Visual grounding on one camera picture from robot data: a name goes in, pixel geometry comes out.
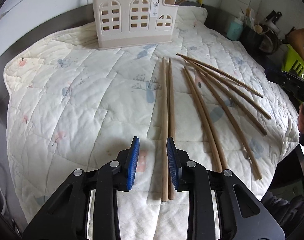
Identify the teal soap bottle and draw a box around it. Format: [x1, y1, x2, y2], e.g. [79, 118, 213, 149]
[226, 18, 243, 41]

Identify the black pot with utensils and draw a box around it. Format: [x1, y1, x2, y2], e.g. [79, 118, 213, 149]
[239, 8, 282, 55]

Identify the green package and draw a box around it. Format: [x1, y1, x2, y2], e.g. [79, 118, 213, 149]
[281, 44, 304, 80]

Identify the white quilted mat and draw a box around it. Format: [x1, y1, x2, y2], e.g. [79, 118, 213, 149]
[4, 7, 299, 239]

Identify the beige plastic utensil holder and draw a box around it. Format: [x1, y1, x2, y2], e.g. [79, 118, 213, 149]
[92, 0, 179, 49]

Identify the person's right hand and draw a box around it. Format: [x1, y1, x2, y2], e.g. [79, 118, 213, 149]
[298, 104, 304, 134]

